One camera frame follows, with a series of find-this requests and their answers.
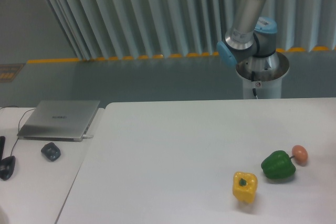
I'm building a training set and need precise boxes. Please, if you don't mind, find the brown egg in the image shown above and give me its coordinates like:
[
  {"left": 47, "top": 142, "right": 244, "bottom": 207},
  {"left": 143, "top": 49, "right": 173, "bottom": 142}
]
[{"left": 291, "top": 145, "right": 308, "bottom": 166}]

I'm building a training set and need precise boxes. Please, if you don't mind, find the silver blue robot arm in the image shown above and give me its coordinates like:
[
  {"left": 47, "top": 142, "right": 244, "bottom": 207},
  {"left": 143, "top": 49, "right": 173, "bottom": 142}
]
[{"left": 217, "top": 0, "right": 266, "bottom": 66}]

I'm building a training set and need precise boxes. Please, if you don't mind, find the white laptop plug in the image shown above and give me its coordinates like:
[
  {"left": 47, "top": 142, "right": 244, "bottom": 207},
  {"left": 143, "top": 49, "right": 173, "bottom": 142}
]
[{"left": 83, "top": 135, "right": 93, "bottom": 139}]

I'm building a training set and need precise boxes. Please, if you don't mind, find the silver laptop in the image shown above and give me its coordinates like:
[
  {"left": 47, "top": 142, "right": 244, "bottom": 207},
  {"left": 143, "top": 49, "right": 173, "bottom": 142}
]
[{"left": 17, "top": 100, "right": 100, "bottom": 142}]

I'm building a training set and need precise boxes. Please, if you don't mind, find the yellow bell pepper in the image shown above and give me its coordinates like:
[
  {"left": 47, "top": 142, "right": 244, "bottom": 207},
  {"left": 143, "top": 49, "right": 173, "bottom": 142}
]
[{"left": 232, "top": 172, "right": 258, "bottom": 204}]

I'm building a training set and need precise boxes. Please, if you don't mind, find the dark small tray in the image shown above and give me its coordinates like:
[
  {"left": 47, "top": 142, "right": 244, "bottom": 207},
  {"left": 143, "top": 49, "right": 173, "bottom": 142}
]
[{"left": 41, "top": 142, "right": 61, "bottom": 162}]

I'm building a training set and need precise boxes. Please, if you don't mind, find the green bell pepper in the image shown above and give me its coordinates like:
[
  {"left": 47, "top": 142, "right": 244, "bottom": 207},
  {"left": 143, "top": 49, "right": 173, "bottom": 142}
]
[{"left": 260, "top": 150, "right": 296, "bottom": 179}]

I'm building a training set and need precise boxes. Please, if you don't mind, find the black remote stick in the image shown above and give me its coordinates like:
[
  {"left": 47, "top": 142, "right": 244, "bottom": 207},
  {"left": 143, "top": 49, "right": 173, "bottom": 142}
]
[{"left": 0, "top": 136, "right": 6, "bottom": 161}]

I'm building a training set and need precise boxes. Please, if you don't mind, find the black computer mouse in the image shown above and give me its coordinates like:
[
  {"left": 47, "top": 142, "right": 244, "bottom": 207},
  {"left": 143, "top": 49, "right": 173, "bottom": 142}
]
[{"left": 0, "top": 156, "right": 16, "bottom": 181}]

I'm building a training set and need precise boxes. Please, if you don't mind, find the black pedestal cable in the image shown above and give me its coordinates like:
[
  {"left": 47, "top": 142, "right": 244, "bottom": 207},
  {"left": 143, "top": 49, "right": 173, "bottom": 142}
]
[{"left": 250, "top": 70, "right": 259, "bottom": 100}]

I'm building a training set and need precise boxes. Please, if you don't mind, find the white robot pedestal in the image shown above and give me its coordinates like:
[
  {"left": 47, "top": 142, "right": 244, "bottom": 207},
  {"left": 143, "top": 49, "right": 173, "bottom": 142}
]
[{"left": 236, "top": 52, "right": 289, "bottom": 99}]

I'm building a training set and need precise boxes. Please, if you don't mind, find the black mouse cable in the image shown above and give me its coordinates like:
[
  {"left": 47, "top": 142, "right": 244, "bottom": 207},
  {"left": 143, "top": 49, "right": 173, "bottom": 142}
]
[{"left": 0, "top": 105, "right": 36, "bottom": 158}]

